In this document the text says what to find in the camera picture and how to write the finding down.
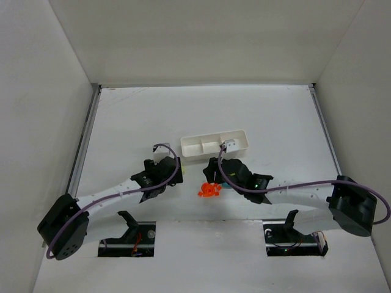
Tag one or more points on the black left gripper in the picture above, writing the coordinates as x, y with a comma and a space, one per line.
172, 170

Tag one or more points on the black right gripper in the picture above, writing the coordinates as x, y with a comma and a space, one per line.
214, 170

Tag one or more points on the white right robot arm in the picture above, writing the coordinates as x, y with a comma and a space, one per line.
341, 204

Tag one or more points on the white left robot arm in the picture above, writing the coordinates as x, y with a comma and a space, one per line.
103, 216

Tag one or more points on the orange lego pieces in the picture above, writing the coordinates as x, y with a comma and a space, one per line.
209, 190

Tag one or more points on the white divided plastic tray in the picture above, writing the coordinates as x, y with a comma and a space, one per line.
203, 147

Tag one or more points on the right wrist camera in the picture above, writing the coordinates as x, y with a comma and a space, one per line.
230, 149

